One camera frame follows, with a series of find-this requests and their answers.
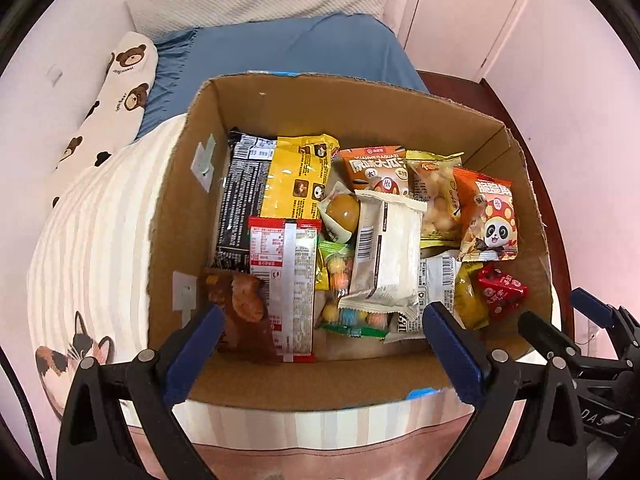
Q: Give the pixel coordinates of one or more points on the orange seed snack packet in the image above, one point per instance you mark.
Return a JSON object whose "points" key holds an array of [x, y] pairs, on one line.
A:
{"points": [[370, 167]]}

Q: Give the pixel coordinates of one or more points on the white cake packet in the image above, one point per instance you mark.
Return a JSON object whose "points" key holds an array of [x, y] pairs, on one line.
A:
{"points": [[390, 250]]}

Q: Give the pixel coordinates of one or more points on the white door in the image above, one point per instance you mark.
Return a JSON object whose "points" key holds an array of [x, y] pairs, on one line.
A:
{"points": [[475, 10]]}

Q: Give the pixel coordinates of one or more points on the orange panda print snack packet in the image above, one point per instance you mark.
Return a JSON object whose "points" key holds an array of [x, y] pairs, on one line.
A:
{"points": [[487, 215]]}

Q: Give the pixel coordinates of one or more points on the green colourful candy packet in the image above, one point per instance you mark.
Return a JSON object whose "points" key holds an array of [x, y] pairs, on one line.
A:
{"points": [[350, 317], [335, 267]]}

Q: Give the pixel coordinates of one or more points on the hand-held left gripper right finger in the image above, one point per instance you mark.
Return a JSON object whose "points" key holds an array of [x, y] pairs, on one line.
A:
{"points": [[455, 350]]}

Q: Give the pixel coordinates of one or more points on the blue bed sheet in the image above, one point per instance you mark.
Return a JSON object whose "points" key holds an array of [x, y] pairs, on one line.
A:
{"points": [[300, 45]]}

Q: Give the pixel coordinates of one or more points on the brown snack packet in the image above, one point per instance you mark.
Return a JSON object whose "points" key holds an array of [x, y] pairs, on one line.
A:
{"points": [[240, 310]]}

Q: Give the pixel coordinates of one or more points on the white black-text snack packet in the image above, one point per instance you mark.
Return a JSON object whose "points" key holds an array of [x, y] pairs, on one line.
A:
{"points": [[437, 280]]}

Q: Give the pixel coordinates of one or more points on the yellow snack packet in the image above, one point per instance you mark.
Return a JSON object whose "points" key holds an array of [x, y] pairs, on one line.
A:
{"points": [[295, 180]]}

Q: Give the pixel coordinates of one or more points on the bear print pillow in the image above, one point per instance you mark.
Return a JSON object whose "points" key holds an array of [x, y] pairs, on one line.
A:
{"points": [[125, 75]]}

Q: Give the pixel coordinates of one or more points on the small red snack packet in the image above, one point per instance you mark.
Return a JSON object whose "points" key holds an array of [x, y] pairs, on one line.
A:
{"points": [[500, 292]]}

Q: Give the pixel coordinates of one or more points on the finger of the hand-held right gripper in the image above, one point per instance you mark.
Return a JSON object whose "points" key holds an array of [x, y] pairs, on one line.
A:
{"points": [[545, 335], [595, 307]]}

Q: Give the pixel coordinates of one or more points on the clear braised egg packet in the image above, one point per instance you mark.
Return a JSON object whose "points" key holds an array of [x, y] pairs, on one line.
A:
{"points": [[340, 212]]}

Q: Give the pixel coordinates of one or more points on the cardboard box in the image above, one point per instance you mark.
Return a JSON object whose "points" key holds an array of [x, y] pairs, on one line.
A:
{"points": [[350, 110]]}

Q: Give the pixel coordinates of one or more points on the black snack packet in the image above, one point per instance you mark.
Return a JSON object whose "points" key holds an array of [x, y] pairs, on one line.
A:
{"points": [[240, 200]]}

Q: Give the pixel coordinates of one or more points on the plain orange-yellow snack packet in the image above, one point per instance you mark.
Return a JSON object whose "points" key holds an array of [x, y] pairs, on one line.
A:
{"points": [[470, 300]]}

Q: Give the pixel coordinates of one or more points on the red and white snack packet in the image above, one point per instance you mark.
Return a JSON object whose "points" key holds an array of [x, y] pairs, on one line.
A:
{"points": [[290, 285]]}

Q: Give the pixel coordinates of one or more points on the yellow clear quail egg packet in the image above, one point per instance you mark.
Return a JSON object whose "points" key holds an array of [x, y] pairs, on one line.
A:
{"points": [[437, 205]]}

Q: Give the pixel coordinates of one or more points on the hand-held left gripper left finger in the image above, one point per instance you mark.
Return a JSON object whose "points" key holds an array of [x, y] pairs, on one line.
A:
{"points": [[195, 350]]}

